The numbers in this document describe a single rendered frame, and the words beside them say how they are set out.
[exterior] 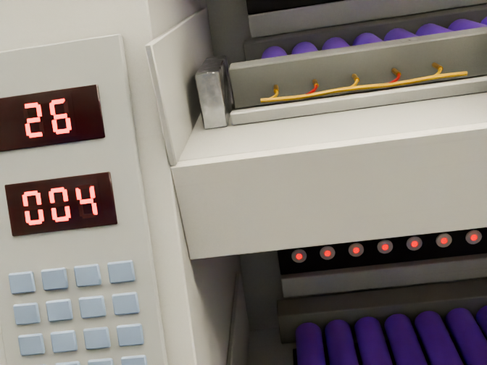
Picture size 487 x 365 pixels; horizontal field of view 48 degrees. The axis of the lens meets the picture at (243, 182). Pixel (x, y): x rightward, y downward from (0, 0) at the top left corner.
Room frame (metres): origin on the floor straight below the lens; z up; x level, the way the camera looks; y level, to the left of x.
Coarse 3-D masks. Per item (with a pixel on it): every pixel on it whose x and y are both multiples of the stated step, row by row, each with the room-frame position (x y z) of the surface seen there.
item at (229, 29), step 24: (216, 0) 0.43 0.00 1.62; (240, 0) 0.42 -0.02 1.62; (216, 24) 0.43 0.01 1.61; (240, 24) 0.42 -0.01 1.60; (216, 48) 0.43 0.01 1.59; (240, 48) 0.42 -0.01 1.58; (264, 264) 0.42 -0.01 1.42; (264, 288) 0.42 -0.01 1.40; (384, 288) 0.42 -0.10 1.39; (264, 312) 0.43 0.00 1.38
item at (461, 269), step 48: (384, 240) 0.38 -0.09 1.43; (432, 240) 0.38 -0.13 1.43; (480, 240) 0.38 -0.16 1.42; (240, 288) 0.38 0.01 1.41; (288, 288) 0.39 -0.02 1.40; (336, 288) 0.39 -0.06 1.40; (432, 288) 0.38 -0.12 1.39; (480, 288) 0.37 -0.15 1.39; (240, 336) 0.35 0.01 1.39; (288, 336) 0.38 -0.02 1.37; (336, 336) 0.35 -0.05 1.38; (384, 336) 0.38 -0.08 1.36; (432, 336) 0.34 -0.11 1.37; (480, 336) 0.33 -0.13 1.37
